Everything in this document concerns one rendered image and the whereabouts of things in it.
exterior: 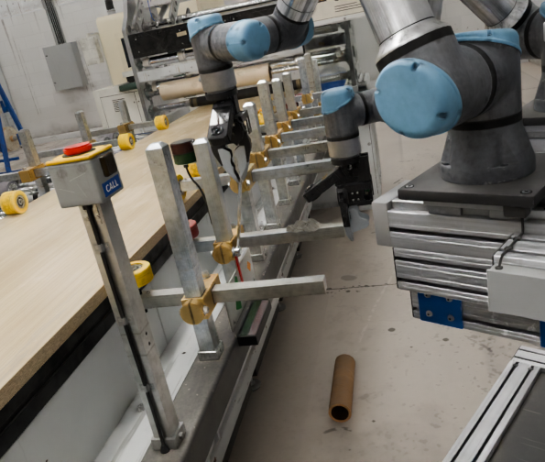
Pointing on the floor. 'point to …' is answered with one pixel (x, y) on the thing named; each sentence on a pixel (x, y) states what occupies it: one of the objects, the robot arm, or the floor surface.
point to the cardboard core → (342, 389)
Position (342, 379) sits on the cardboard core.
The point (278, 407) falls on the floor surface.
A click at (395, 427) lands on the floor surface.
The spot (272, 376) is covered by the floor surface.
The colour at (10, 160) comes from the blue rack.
